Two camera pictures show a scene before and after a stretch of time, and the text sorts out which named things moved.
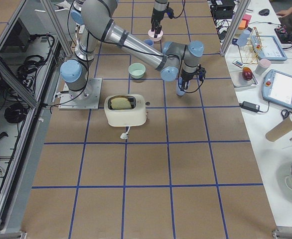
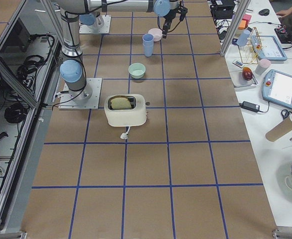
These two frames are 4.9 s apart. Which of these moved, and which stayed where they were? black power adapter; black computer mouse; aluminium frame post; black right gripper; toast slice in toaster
Moved: black right gripper
Stayed: black power adapter; aluminium frame post; toast slice in toaster; black computer mouse
